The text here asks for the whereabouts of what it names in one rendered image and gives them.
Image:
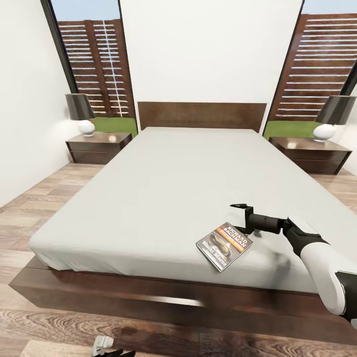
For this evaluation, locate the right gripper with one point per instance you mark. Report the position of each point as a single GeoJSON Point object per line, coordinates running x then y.
{"type": "Point", "coordinates": [252, 221]}

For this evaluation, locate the nightstand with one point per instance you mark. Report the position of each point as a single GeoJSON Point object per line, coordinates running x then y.
{"type": "Point", "coordinates": [314, 157]}
{"type": "Point", "coordinates": [99, 149]}

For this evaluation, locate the hardback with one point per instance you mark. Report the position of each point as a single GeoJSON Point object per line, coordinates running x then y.
{"type": "Point", "coordinates": [223, 246]}

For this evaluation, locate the fixed window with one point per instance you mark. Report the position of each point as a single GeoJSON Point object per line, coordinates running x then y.
{"type": "Point", "coordinates": [321, 61]}
{"type": "Point", "coordinates": [90, 42]}

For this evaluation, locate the bed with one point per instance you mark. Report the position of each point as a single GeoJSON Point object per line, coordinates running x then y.
{"type": "Point", "coordinates": [125, 244]}

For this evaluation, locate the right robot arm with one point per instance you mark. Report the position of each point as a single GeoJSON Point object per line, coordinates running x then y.
{"type": "Point", "coordinates": [333, 274]}

